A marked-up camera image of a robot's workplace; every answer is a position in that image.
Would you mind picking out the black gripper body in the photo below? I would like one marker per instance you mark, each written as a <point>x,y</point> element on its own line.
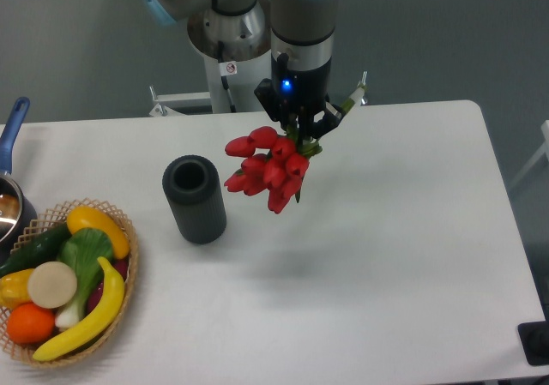
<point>301,89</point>

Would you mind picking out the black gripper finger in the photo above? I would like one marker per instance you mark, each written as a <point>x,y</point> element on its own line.
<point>277,109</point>
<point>323,121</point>

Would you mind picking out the red tulip bouquet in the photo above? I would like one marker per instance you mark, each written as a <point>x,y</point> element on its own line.
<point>277,163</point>

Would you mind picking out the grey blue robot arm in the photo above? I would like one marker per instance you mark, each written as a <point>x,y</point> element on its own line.
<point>264,54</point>

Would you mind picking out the dark grey ribbed vase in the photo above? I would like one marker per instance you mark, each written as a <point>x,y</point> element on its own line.
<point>191,185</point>

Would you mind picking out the dark red eggplant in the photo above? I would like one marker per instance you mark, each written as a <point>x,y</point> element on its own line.
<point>122,267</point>

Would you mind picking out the green bok choy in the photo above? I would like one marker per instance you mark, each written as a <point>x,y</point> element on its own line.
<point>81,253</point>

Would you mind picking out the woven wicker basket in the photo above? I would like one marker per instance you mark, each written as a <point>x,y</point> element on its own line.
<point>45,221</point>

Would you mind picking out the green cucumber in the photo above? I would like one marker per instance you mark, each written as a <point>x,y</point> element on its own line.
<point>42,248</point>

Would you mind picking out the yellow banana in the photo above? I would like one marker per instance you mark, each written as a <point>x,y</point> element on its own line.
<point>91,325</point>

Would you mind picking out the beige round slice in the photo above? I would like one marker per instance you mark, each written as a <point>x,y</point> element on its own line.
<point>52,285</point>

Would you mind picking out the black device at edge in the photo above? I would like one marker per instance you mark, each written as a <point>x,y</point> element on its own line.
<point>534,339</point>

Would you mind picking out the yellow bell pepper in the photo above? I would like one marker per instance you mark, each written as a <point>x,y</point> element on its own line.
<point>14,290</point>

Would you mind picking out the orange fruit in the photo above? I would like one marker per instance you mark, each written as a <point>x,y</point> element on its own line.
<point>29,324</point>

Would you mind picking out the white frame at right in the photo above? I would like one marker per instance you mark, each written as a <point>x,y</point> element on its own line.
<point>534,165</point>

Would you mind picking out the blue handled saucepan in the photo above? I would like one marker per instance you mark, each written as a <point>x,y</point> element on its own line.
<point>16,210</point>

